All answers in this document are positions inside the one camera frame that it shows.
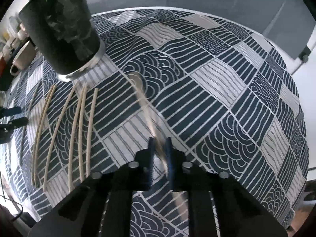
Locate black cylindrical utensil holder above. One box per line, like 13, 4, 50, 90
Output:
19, 0, 105, 82

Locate wooden chopstick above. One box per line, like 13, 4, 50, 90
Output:
67, 85, 87, 192
78, 84, 87, 182
31, 85, 56, 186
128, 71, 189, 221
42, 83, 78, 192
86, 88, 99, 178

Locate beige ceramic mug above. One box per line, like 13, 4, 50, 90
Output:
10, 41, 36, 76

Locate red kitchen object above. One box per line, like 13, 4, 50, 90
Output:
0, 55, 7, 77

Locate patterned navy white tablecloth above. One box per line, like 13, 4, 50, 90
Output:
1, 9, 309, 227

